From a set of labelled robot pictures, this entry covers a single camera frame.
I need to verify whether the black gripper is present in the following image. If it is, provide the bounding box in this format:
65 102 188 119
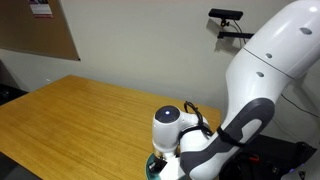
148 157 168 174

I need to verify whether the black equipment case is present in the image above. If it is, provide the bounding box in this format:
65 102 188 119
219 133 318 180

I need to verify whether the white device with logo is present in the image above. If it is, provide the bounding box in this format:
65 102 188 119
283 156 320 180

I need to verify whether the brown cork board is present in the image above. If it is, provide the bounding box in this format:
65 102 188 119
0 0 81 62

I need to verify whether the black cable on robot arm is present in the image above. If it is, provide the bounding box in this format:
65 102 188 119
179 100 214 141

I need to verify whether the red handle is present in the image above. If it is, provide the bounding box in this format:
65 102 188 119
248 154 261 164

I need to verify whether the black camera cable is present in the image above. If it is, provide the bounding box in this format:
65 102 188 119
233 19 320 119

